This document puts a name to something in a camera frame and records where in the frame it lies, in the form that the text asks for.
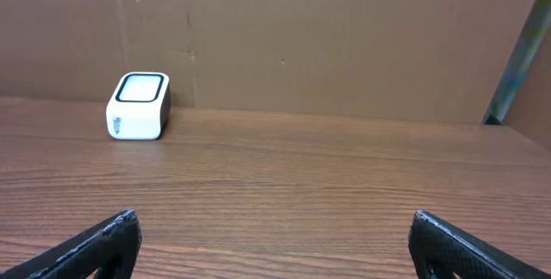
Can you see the white barcode scanner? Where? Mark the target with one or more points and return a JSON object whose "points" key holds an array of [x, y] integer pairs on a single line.
{"points": [[139, 108]]}

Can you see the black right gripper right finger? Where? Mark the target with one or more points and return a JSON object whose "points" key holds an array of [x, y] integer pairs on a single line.
{"points": [[442, 250]]}

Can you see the metal frame post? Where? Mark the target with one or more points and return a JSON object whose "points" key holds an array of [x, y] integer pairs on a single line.
{"points": [[518, 64]]}

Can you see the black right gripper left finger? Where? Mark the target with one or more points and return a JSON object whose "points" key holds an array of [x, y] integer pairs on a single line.
{"points": [[108, 249]]}

